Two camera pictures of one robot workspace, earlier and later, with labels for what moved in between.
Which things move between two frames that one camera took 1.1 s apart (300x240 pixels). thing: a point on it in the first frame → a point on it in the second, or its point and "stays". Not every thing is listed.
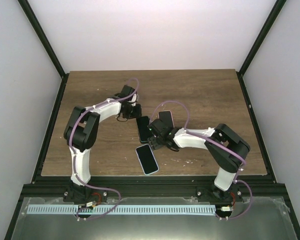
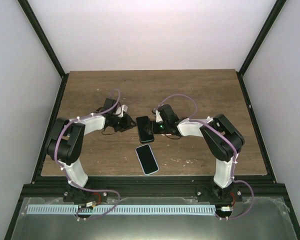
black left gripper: [137, 113] → [127, 125]
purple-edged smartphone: [147, 159] stays
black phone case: [142, 122] stays
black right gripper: [153, 144] → [154, 129]
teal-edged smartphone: [143, 122] stays
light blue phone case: [146, 159] stays
